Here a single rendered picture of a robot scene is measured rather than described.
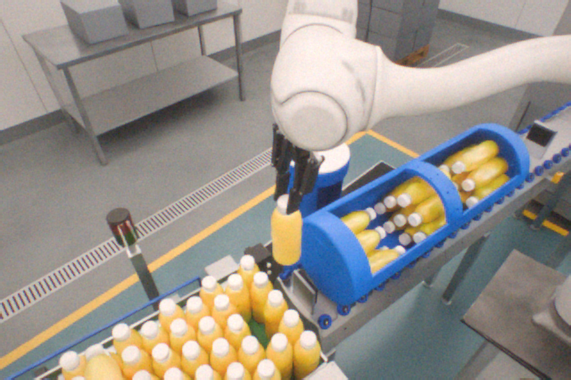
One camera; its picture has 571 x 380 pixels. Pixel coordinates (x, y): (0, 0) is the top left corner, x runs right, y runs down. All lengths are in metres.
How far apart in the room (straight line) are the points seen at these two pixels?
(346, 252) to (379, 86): 0.65
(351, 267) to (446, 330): 1.45
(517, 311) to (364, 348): 1.10
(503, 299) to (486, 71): 0.89
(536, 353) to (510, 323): 0.09
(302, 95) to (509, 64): 0.30
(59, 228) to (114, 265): 0.58
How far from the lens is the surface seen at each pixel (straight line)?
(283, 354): 1.03
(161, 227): 2.82
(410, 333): 2.35
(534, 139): 2.06
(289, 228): 0.83
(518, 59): 0.62
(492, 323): 1.27
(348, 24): 0.57
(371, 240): 1.23
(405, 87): 0.47
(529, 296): 1.38
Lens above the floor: 2.02
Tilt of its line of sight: 44 degrees down
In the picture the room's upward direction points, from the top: straight up
